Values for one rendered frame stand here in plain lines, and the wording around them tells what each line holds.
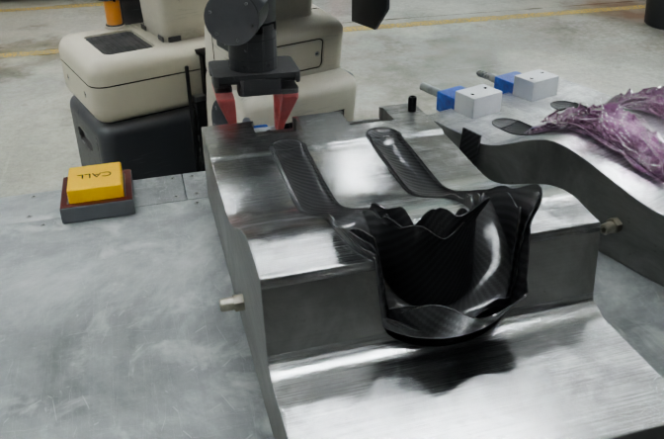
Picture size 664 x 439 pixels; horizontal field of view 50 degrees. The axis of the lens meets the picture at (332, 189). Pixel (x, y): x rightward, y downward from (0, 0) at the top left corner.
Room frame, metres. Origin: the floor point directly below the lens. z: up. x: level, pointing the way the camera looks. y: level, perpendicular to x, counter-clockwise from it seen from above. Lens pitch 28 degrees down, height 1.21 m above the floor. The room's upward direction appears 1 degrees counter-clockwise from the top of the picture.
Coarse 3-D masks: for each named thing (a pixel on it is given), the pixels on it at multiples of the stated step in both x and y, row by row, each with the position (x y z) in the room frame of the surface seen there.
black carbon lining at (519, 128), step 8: (552, 104) 0.89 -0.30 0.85; (560, 104) 0.90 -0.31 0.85; (568, 104) 0.89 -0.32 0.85; (576, 104) 0.89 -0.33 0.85; (496, 120) 0.84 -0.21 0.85; (504, 120) 0.84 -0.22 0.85; (512, 120) 0.84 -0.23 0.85; (504, 128) 0.82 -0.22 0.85; (512, 128) 0.82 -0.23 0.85; (520, 128) 0.82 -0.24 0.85; (528, 128) 0.82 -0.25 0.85
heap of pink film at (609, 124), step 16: (624, 96) 0.78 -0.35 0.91; (640, 96) 0.77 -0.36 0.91; (656, 96) 0.76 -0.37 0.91; (560, 112) 0.74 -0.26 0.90; (576, 112) 0.74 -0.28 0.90; (592, 112) 0.69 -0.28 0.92; (608, 112) 0.69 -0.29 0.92; (624, 112) 0.69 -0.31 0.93; (656, 112) 0.74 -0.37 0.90; (544, 128) 0.76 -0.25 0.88; (560, 128) 0.72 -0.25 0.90; (576, 128) 0.71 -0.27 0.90; (592, 128) 0.69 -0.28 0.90; (608, 128) 0.69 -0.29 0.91; (624, 128) 0.67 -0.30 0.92; (640, 128) 0.67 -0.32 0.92; (608, 144) 0.66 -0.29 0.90; (624, 144) 0.66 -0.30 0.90; (640, 144) 0.66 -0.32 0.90; (656, 144) 0.65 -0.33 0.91; (640, 160) 0.64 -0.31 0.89; (656, 160) 0.64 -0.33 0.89; (656, 176) 0.62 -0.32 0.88
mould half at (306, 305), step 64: (320, 128) 0.74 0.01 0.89; (256, 192) 0.60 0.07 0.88; (384, 192) 0.59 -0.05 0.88; (256, 256) 0.41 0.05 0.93; (320, 256) 0.41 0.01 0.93; (576, 256) 0.45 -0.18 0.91; (256, 320) 0.41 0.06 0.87; (320, 320) 0.39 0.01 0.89; (512, 320) 0.42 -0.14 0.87; (576, 320) 0.43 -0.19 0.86; (320, 384) 0.36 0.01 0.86; (384, 384) 0.36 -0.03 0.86; (448, 384) 0.36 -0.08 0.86; (512, 384) 0.36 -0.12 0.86; (576, 384) 0.36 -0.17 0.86; (640, 384) 0.36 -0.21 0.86
